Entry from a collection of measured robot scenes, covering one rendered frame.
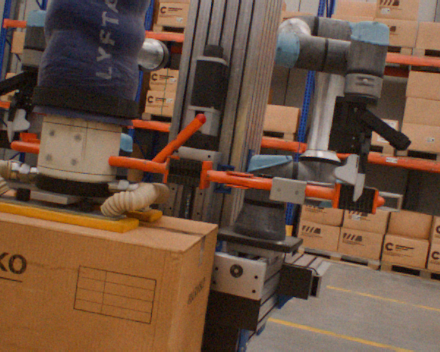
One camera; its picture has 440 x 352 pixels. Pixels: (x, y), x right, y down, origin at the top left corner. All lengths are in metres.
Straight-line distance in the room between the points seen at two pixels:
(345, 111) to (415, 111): 7.05
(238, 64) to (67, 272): 0.95
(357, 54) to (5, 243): 0.78
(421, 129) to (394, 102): 1.46
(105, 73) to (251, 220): 0.60
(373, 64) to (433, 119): 7.05
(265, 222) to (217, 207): 0.28
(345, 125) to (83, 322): 0.64
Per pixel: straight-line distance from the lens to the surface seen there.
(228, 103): 1.76
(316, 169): 1.54
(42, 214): 1.15
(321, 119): 1.58
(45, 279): 1.10
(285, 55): 1.25
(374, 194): 1.14
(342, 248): 8.16
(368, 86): 1.16
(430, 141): 8.17
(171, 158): 1.16
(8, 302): 1.15
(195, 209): 1.70
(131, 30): 1.21
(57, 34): 1.22
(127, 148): 1.72
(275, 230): 1.54
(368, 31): 1.18
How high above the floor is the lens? 1.24
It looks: 2 degrees down
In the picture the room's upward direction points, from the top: 9 degrees clockwise
